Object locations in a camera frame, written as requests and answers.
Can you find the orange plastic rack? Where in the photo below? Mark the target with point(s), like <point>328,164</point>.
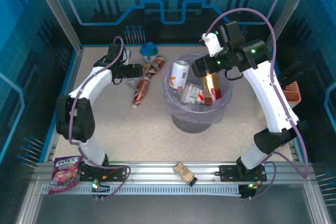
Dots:
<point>292,95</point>

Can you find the white cup with blue lid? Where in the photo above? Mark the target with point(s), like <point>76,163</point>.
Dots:
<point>148,49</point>

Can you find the aluminium front rail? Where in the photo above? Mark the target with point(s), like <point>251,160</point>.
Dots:
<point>152,171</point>

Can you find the aluminium frame post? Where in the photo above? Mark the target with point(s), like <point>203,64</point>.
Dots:
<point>57,11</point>
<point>288,11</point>

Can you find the small yellow cap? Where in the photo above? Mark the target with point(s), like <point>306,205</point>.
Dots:
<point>145,65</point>

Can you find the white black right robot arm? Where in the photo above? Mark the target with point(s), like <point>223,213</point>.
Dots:
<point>267,95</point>

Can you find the clear bottle with green cap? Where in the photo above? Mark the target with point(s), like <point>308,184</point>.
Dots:
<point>190,95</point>

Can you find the white orange label bottle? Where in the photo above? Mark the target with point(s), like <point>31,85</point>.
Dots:
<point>178,74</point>

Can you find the purple candy bag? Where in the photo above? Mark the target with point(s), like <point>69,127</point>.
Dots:
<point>65,175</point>

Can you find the tan block with black end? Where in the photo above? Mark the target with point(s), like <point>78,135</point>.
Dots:
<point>183,172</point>

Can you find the black plastic object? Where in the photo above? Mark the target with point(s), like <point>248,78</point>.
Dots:
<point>292,73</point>

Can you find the short brown label bottle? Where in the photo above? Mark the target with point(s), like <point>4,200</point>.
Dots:
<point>157,64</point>

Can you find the orange tea bottle red label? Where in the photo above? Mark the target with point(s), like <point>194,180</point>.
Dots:
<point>211,82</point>

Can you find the long brown label bottle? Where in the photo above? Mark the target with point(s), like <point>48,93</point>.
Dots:
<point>141,89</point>

